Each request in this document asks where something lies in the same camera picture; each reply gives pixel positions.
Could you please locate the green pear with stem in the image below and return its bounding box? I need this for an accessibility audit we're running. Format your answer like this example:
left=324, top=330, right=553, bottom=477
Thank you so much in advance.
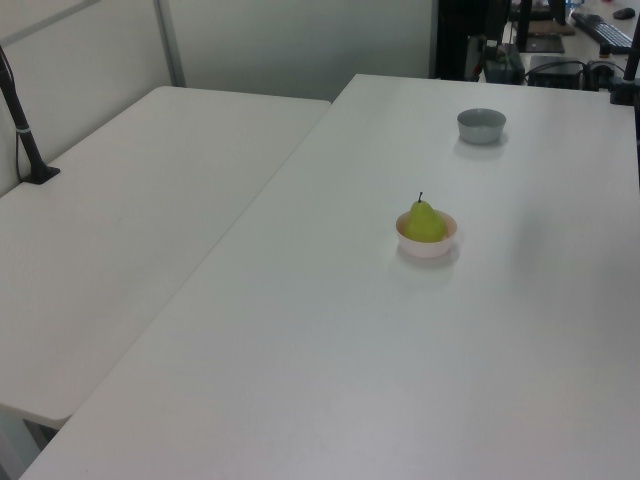
left=403, top=191, right=448, bottom=245

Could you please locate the pink plastic bowl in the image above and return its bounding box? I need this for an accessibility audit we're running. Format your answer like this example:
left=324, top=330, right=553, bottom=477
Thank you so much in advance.
left=395, top=210, right=459, bottom=259

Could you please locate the grey plastic bowl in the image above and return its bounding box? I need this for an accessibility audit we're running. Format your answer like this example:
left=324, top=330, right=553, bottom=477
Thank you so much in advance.
left=456, top=108, right=507, bottom=146

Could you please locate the white side table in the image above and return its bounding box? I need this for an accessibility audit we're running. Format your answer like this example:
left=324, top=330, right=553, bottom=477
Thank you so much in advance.
left=0, top=85, right=333, bottom=429

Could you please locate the dark green equipment box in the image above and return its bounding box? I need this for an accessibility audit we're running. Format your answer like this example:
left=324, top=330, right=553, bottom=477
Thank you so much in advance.
left=467, top=34, right=525, bottom=84

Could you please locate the black electronics box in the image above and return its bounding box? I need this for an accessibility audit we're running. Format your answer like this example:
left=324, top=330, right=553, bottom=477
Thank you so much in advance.
left=528, top=54, right=587, bottom=91

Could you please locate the black monitor stand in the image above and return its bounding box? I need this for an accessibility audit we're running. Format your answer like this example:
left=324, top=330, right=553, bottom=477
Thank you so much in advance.
left=514, top=0, right=567, bottom=55

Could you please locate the black pole with table clamp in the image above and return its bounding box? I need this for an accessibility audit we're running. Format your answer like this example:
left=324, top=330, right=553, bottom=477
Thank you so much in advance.
left=608, top=37, right=640, bottom=107

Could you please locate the black computer keyboard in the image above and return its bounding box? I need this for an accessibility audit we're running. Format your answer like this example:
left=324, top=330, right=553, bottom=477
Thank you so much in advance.
left=570, top=12, right=634, bottom=48

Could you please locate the black camera pole with base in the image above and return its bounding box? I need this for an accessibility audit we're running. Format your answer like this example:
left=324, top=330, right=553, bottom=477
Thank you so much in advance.
left=0, top=44, right=62, bottom=187

